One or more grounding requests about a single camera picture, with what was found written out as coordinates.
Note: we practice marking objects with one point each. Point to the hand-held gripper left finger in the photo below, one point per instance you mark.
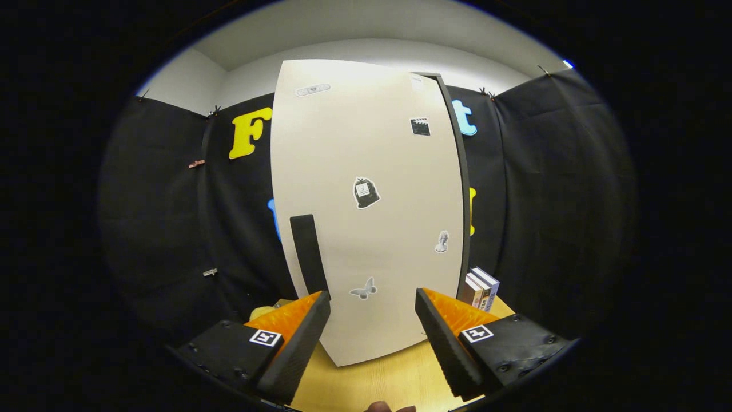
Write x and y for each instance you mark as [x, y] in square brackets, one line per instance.
[300, 349]

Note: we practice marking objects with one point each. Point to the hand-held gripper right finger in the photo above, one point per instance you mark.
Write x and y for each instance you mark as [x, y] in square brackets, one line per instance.
[446, 349]

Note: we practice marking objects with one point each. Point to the grey shoe cabinet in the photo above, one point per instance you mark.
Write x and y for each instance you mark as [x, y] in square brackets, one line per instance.
[466, 194]

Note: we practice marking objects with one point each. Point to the beige shoe cabinet door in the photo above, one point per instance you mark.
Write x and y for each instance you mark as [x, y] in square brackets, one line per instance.
[343, 143]

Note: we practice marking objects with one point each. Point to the yellow plush toy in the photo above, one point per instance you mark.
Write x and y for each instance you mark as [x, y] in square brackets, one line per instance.
[262, 313]

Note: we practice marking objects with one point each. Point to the brown book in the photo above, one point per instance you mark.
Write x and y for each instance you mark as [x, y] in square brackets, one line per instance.
[470, 293]

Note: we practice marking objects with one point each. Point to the white blue book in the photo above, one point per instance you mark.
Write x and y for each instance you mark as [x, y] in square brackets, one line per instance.
[492, 286]

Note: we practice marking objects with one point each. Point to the black backdrop cloth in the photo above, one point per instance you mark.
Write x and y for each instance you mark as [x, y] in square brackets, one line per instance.
[560, 200]

